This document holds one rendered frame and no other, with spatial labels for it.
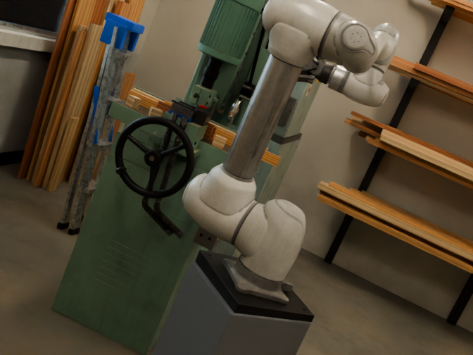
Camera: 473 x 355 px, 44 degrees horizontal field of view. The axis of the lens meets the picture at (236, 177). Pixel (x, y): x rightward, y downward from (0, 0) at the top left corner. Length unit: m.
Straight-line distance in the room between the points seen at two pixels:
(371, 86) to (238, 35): 0.53
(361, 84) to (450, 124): 2.45
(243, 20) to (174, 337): 1.17
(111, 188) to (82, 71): 1.45
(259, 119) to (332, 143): 2.91
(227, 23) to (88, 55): 1.57
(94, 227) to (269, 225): 0.90
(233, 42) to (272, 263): 0.91
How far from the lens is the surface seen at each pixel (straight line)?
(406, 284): 4.74
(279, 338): 1.84
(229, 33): 2.28
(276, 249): 1.75
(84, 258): 2.47
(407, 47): 4.56
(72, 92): 3.70
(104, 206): 2.38
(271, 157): 2.33
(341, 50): 1.58
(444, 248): 4.25
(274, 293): 1.83
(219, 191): 1.75
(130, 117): 2.29
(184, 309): 1.92
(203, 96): 2.32
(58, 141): 3.76
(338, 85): 2.16
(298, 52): 1.63
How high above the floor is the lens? 1.30
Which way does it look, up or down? 12 degrees down
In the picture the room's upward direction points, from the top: 23 degrees clockwise
